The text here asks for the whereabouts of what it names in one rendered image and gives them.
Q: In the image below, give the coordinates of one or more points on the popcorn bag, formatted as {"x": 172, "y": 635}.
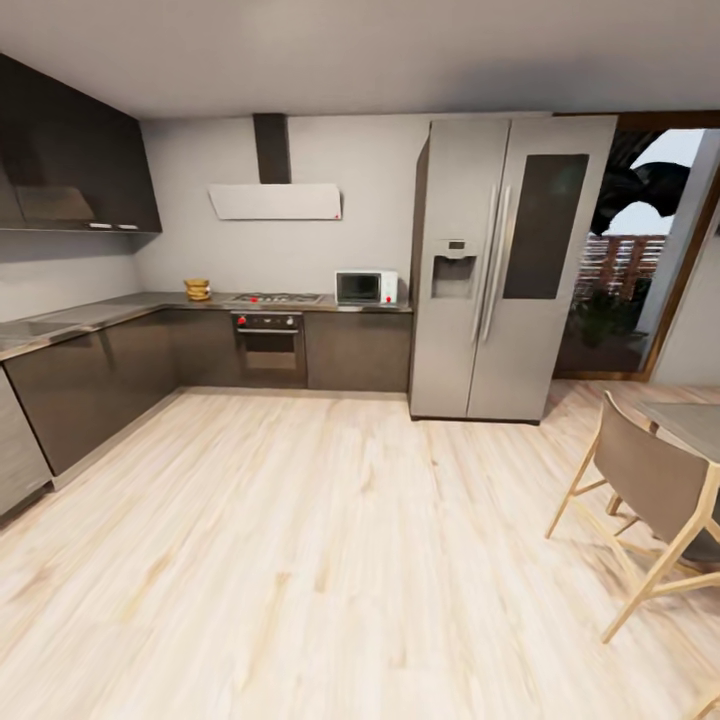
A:
{"x": 198, "y": 289}

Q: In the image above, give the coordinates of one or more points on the range hood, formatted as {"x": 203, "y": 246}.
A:
{"x": 276, "y": 197}

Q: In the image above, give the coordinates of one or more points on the oven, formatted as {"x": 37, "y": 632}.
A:
{"x": 269, "y": 343}

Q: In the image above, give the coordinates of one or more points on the dishwasher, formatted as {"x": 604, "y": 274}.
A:
{"x": 23, "y": 470}

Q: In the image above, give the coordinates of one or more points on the microwave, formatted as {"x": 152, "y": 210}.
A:
{"x": 365, "y": 285}

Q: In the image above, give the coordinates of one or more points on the fixed window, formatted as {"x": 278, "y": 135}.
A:
{"x": 658, "y": 194}

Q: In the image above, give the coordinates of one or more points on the fridge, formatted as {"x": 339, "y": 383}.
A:
{"x": 502, "y": 212}

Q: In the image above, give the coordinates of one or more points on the breakfast table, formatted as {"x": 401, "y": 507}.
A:
{"x": 698, "y": 425}

